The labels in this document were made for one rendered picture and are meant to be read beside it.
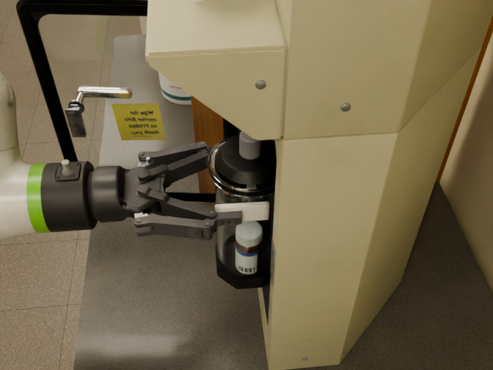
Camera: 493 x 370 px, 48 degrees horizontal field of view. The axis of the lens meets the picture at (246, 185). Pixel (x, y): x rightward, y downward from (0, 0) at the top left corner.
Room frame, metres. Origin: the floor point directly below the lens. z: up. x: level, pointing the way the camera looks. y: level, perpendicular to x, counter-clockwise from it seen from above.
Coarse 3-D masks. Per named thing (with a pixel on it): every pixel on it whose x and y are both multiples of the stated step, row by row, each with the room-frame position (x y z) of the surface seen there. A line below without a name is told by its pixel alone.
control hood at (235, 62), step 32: (160, 0) 0.47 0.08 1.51; (224, 0) 0.47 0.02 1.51; (256, 0) 0.47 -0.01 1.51; (160, 32) 0.41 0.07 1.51; (192, 32) 0.41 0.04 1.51; (224, 32) 0.41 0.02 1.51; (256, 32) 0.41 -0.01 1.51; (160, 64) 0.38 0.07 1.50; (192, 64) 0.38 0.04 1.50; (224, 64) 0.39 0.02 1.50; (256, 64) 0.39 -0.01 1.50; (224, 96) 0.39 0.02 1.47; (256, 96) 0.39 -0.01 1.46; (256, 128) 0.39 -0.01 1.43
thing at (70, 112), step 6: (72, 108) 0.70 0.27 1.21; (78, 108) 0.70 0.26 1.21; (66, 114) 0.69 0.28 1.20; (72, 114) 0.69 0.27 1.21; (78, 114) 0.69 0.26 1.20; (72, 120) 0.69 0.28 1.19; (78, 120) 0.69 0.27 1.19; (72, 126) 0.69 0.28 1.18; (78, 126) 0.69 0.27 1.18; (84, 126) 0.70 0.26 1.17; (72, 132) 0.69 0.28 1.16; (78, 132) 0.69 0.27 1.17; (84, 132) 0.69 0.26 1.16
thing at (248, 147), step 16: (224, 144) 0.54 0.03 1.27; (240, 144) 0.52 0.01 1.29; (256, 144) 0.52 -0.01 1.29; (272, 144) 0.55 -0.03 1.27; (224, 160) 0.51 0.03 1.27; (240, 160) 0.51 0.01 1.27; (256, 160) 0.51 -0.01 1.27; (272, 160) 0.51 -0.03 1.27; (224, 176) 0.50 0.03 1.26; (240, 176) 0.49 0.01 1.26; (256, 176) 0.49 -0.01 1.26; (272, 176) 0.50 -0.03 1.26
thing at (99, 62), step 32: (64, 32) 0.71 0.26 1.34; (96, 32) 0.70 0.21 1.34; (128, 32) 0.70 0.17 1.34; (64, 64) 0.71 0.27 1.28; (96, 64) 0.71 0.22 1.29; (128, 64) 0.70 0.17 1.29; (64, 96) 0.71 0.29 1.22; (96, 96) 0.71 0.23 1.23; (128, 96) 0.70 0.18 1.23; (160, 96) 0.70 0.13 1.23; (192, 96) 0.70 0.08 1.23; (96, 128) 0.71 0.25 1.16; (128, 128) 0.70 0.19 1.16; (160, 128) 0.70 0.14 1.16; (192, 128) 0.70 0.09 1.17; (96, 160) 0.71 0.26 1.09; (128, 160) 0.70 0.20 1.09; (192, 192) 0.70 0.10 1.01
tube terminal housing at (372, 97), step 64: (320, 0) 0.39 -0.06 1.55; (384, 0) 0.40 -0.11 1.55; (448, 0) 0.43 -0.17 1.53; (320, 64) 0.39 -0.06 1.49; (384, 64) 0.40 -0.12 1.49; (448, 64) 0.47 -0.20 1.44; (320, 128) 0.40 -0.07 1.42; (384, 128) 0.40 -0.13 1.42; (448, 128) 0.54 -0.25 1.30; (320, 192) 0.40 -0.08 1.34; (384, 192) 0.41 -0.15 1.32; (320, 256) 0.40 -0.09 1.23; (384, 256) 0.46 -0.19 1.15; (320, 320) 0.40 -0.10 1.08
